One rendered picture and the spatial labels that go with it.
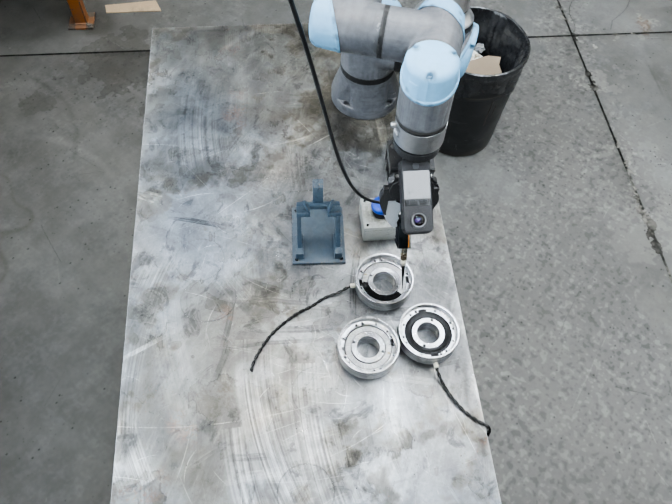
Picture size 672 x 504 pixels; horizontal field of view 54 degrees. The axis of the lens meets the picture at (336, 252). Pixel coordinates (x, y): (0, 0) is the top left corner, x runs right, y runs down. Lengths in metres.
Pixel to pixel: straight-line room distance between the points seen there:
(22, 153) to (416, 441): 1.94
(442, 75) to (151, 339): 0.67
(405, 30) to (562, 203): 1.59
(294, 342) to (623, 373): 1.29
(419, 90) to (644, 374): 1.53
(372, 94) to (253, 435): 0.74
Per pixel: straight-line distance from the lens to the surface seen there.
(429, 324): 1.18
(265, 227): 1.29
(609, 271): 2.37
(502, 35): 2.44
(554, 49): 3.03
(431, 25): 0.97
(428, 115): 0.91
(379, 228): 1.24
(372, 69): 1.39
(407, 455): 1.11
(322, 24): 0.98
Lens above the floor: 1.87
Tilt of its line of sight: 58 degrees down
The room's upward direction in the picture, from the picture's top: 3 degrees clockwise
